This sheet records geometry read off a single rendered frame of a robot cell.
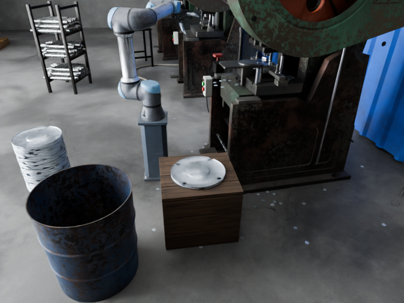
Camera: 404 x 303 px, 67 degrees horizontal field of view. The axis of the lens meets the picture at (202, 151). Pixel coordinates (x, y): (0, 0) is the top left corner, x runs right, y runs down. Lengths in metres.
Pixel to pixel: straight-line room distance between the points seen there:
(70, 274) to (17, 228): 0.71
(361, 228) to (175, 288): 1.12
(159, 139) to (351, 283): 1.33
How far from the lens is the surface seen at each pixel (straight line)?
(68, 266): 1.41
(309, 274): 1.70
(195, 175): 1.58
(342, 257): 1.84
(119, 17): 1.87
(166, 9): 2.05
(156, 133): 1.99
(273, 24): 1.50
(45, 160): 2.12
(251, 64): 1.96
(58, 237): 1.29
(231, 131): 1.84
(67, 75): 3.96
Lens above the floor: 1.28
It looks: 31 degrees down
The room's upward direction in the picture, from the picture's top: 1 degrees clockwise
